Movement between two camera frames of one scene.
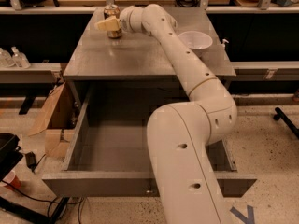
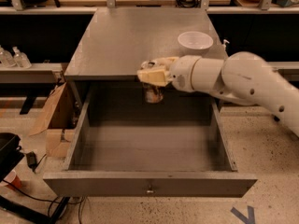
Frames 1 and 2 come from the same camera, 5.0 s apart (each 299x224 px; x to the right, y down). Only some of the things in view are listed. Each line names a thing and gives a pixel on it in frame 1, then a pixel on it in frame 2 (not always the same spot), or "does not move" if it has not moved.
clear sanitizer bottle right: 20,59 does not move
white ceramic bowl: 198,41 does not move
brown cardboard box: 59,116 does not move
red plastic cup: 11,178 does not move
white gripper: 127,20 -> 181,72
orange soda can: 109,11 -> 152,93
